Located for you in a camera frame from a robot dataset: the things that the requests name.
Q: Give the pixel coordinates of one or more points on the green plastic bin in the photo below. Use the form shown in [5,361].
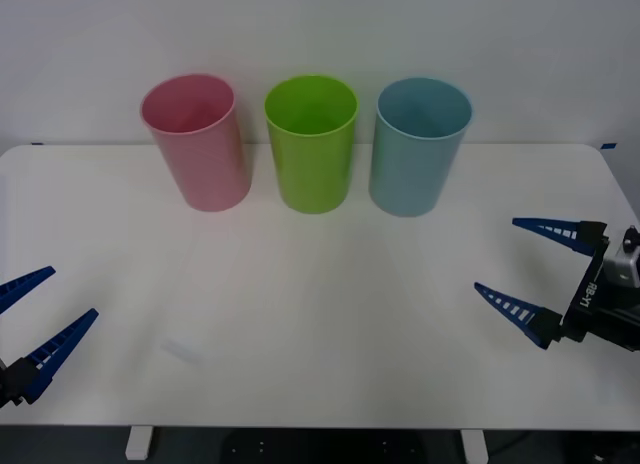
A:
[312,174]

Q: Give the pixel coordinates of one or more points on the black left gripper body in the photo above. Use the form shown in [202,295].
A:
[3,384]

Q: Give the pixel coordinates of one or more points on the pale blue plastic bin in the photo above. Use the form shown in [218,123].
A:
[410,174]

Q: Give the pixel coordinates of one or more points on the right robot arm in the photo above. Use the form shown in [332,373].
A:
[625,264]

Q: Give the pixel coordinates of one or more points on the pink plastic bin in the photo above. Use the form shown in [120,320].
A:
[210,169]

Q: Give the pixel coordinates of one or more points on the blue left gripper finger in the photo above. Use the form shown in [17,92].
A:
[55,349]
[22,286]

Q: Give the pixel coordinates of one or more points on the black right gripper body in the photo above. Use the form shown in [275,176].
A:
[587,294]

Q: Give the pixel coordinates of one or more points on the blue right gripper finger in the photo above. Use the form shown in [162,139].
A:
[520,311]
[560,230]

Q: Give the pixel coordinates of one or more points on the white table leg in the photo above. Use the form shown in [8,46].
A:
[474,444]
[138,443]

